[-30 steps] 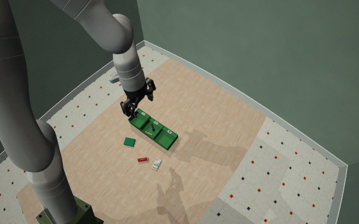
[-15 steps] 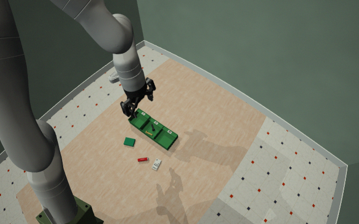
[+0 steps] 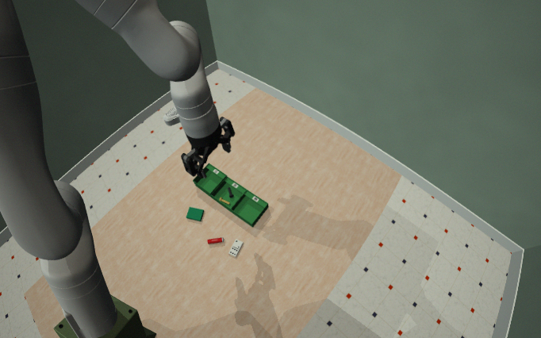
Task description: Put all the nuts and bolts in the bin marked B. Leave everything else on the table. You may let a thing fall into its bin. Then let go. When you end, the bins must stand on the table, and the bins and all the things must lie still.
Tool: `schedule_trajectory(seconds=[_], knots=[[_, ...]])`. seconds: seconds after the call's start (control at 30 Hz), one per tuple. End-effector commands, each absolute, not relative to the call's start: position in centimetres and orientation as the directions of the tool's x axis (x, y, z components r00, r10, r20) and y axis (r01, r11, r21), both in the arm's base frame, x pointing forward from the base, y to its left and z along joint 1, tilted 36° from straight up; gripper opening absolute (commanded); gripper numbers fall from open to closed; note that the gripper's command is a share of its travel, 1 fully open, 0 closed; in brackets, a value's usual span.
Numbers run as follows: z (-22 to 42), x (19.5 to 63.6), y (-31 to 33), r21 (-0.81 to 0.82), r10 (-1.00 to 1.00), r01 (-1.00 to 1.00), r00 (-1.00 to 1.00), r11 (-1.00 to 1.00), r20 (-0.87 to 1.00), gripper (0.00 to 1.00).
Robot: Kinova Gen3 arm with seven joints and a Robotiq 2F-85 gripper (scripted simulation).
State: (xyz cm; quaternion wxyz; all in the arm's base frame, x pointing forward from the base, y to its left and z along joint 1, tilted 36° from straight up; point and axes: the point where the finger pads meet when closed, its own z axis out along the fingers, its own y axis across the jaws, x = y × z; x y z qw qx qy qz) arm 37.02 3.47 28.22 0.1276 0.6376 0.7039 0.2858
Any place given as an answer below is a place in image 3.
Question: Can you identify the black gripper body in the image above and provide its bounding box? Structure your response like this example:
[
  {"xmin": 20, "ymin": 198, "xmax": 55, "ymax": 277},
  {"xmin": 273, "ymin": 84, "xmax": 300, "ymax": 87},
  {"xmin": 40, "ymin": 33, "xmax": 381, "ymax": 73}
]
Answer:
[{"xmin": 186, "ymin": 121, "xmax": 222, "ymax": 156}]

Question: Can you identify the white domino tile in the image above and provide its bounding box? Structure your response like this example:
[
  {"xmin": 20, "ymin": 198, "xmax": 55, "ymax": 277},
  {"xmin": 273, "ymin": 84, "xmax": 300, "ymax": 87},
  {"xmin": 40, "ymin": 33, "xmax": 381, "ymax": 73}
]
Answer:
[{"xmin": 229, "ymin": 239, "xmax": 244, "ymax": 257}]

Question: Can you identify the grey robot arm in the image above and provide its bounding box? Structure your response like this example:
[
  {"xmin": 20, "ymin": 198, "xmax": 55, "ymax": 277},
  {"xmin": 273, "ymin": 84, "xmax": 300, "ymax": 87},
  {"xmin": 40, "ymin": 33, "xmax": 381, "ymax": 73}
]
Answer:
[{"xmin": 0, "ymin": 0, "xmax": 219, "ymax": 338}]

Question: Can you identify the red aa battery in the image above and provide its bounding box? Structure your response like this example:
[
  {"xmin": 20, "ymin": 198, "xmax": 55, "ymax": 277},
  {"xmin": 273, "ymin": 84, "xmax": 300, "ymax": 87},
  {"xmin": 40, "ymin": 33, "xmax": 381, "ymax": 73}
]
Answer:
[{"xmin": 208, "ymin": 237, "xmax": 224, "ymax": 244}]

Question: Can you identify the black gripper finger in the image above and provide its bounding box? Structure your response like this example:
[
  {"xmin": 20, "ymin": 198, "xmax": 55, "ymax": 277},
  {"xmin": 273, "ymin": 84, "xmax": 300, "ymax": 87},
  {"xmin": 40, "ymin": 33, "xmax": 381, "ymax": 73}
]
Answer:
[
  {"xmin": 181, "ymin": 146, "xmax": 212, "ymax": 179},
  {"xmin": 216, "ymin": 117, "xmax": 235, "ymax": 153}
]

